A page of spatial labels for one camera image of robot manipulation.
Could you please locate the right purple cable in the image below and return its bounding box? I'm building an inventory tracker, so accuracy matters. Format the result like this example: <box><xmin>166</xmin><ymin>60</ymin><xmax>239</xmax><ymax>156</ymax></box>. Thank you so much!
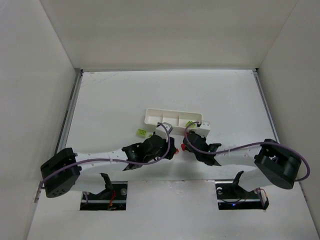
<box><xmin>183</xmin><ymin>121</ymin><xmax>312</xmax><ymax>182</ymax></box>

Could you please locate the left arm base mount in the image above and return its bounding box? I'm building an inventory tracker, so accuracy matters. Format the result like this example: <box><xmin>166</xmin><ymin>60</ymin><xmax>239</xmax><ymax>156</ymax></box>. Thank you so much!
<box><xmin>79</xmin><ymin>173</ymin><xmax>128</xmax><ymax>211</ymax></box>

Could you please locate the red lego brick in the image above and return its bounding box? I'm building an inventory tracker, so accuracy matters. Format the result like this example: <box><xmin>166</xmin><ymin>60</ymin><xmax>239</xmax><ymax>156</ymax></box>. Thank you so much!
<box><xmin>180</xmin><ymin>143</ymin><xmax>188</xmax><ymax>151</ymax></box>

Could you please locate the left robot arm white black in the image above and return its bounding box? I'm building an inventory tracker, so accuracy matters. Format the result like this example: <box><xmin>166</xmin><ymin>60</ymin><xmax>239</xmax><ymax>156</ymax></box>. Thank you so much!
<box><xmin>38</xmin><ymin>134</ymin><xmax>177</xmax><ymax>198</ymax></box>

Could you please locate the large green lego plate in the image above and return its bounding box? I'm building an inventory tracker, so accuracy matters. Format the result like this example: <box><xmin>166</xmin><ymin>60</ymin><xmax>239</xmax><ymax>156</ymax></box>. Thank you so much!
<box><xmin>136</xmin><ymin>128</ymin><xmax>148</xmax><ymax>138</ymax></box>

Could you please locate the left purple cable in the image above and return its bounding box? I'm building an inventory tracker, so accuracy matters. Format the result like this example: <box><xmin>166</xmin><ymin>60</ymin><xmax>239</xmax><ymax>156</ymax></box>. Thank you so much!
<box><xmin>39</xmin><ymin>122</ymin><xmax>172</xmax><ymax>188</ymax></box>

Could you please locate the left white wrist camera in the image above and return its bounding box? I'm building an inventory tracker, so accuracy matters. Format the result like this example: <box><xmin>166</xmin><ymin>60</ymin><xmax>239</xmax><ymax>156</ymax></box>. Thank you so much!
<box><xmin>155</xmin><ymin>122</ymin><xmax>173</xmax><ymax>139</ymax></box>

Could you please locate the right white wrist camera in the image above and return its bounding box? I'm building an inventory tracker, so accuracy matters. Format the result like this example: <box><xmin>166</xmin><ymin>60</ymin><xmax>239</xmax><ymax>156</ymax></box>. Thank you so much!
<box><xmin>195</xmin><ymin>120</ymin><xmax>211</xmax><ymax>138</ymax></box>

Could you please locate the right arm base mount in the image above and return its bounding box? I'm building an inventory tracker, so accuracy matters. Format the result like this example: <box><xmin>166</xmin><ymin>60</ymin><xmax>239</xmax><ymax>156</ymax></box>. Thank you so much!
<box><xmin>215</xmin><ymin>171</ymin><xmax>270</xmax><ymax>211</ymax></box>

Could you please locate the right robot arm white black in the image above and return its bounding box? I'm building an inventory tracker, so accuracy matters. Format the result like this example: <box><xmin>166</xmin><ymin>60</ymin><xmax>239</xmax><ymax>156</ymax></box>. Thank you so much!
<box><xmin>183</xmin><ymin>131</ymin><xmax>304</xmax><ymax>192</ymax></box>

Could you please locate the green lego brick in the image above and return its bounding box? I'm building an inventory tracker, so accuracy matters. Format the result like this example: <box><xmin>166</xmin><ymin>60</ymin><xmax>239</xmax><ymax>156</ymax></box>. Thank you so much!
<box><xmin>185</xmin><ymin>121</ymin><xmax>197</xmax><ymax>128</ymax></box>

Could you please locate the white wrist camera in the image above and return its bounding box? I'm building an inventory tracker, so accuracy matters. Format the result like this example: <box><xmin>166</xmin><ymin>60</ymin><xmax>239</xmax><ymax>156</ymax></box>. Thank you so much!
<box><xmin>195</xmin><ymin>120</ymin><xmax>211</xmax><ymax>138</ymax></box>
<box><xmin>155</xmin><ymin>122</ymin><xmax>173</xmax><ymax>139</ymax></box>

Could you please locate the purple cable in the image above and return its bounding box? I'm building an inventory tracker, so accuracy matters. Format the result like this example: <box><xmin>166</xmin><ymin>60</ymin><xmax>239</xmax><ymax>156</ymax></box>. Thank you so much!
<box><xmin>39</xmin><ymin>122</ymin><xmax>172</xmax><ymax>188</ymax></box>
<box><xmin>183</xmin><ymin>121</ymin><xmax>312</xmax><ymax>182</ymax></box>

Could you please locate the white three-compartment tray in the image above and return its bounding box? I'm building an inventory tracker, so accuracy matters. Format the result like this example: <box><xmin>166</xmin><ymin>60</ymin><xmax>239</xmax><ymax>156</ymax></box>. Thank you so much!
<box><xmin>144</xmin><ymin>108</ymin><xmax>203</xmax><ymax>135</ymax></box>

